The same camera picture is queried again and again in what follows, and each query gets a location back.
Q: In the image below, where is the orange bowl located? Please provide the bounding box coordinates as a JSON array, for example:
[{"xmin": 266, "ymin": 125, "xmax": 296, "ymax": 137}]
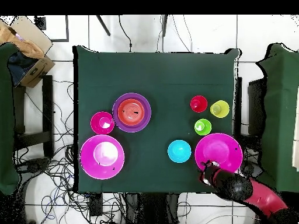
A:
[{"xmin": 117, "ymin": 98, "xmax": 145, "ymax": 127}]

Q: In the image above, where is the black tripod leg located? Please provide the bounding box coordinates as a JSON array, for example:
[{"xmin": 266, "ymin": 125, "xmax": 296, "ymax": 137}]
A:
[
  {"xmin": 161, "ymin": 15, "xmax": 169, "ymax": 37},
  {"xmin": 95, "ymin": 15, "xmax": 112, "ymax": 37}
]

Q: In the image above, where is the green cup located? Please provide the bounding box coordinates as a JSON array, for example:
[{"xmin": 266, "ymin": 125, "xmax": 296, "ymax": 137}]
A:
[{"xmin": 194, "ymin": 118, "xmax": 213, "ymax": 137}]

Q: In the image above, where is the green side table cloth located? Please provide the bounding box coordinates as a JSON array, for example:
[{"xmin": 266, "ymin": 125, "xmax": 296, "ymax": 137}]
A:
[
  {"xmin": 0, "ymin": 43, "xmax": 20, "ymax": 195},
  {"xmin": 255, "ymin": 43, "xmax": 299, "ymax": 193}
]

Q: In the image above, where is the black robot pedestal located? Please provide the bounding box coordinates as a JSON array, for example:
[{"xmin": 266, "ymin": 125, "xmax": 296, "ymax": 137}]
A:
[{"xmin": 126, "ymin": 192, "xmax": 180, "ymax": 224}]

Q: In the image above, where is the yellow cup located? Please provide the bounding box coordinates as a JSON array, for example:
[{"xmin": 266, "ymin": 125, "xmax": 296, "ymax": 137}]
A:
[{"xmin": 209, "ymin": 100, "xmax": 230, "ymax": 119}]

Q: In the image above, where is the crimson bowl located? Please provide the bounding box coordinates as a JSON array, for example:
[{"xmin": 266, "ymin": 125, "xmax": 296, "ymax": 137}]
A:
[{"xmin": 90, "ymin": 111, "xmax": 116, "ymax": 135}]

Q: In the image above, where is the red cup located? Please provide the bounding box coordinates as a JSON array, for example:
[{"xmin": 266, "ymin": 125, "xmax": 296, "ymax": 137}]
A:
[{"xmin": 189, "ymin": 94, "xmax": 208, "ymax": 113}]

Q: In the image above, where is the black cable with plug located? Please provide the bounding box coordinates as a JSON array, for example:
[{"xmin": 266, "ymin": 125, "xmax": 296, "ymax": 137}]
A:
[{"xmin": 117, "ymin": 15, "xmax": 133, "ymax": 53}]

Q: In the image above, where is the small blue bowl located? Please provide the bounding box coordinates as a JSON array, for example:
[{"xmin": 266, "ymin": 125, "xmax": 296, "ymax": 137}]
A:
[{"xmin": 167, "ymin": 139, "xmax": 192, "ymax": 163}]

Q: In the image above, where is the cardboard box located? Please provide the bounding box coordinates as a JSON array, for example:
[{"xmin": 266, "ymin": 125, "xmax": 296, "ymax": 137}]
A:
[{"xmin": 0, "ymin": 15, "xmax": 56, "ymax": 89}]

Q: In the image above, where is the black rounded floor base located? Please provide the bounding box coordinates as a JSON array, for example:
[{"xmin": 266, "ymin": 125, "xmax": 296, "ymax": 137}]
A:
[{"xmin": 22, "ymin": 157, "xmax": 51, "ymax": 173}]

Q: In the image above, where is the black square frame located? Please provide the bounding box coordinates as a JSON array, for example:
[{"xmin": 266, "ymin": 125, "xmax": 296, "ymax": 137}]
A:
[{"xmin": 34, "ymin": 15, "xmax": 70, "ymax": 43}]

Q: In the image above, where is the black floor box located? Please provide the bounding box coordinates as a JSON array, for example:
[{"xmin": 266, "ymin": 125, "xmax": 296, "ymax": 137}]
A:
[{"xmin": 89, "ymin": 192, "xmax": 104, "ymax": 217}]

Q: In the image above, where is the dark green tablecloth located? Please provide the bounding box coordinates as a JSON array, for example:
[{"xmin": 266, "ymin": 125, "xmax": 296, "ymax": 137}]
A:
[{"xmin": 72, "ymin": 44, "xmax": 242, "ymax": 194}]

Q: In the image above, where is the black stool frame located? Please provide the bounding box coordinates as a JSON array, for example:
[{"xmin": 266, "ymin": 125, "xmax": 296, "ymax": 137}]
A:
[{"xmin": 12, "ymin": 75, "xmax": 55, "ymax": 159}]

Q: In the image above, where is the purple bowl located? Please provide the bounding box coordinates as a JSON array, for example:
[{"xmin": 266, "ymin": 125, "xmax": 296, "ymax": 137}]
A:
[{"xmin": 112, "ymin": 92, "xmax": 152, "ymax": 134}]

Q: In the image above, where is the tangle of black cables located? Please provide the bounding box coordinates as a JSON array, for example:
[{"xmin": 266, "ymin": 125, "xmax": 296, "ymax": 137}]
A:
[{"xmin": 13, "ymin": 79, "xmax": 127, "ymax": 224}]

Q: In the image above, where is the large pink bowl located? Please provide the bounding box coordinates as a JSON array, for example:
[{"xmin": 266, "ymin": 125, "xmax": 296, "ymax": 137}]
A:
[
  {"xmin": 194, "ymin": 132, "xmax": 244, "ymax": 174},
  {"xmin": 79, "ymin": 134, "xmax": 126, "ymax": 180}
]

